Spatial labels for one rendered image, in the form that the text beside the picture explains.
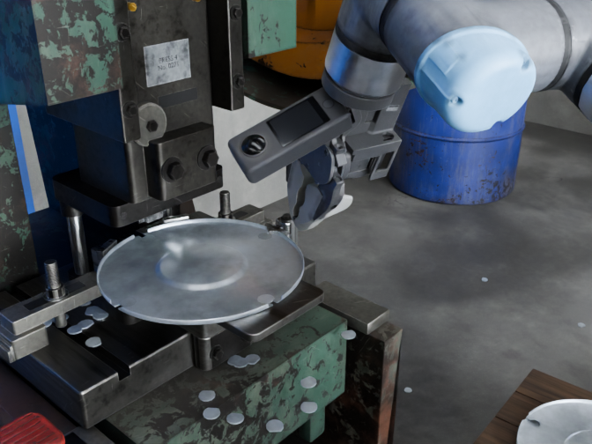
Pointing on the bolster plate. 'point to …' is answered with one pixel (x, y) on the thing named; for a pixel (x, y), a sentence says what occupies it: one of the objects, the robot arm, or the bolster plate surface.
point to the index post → (288, 226)
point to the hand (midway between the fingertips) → (296, 221)
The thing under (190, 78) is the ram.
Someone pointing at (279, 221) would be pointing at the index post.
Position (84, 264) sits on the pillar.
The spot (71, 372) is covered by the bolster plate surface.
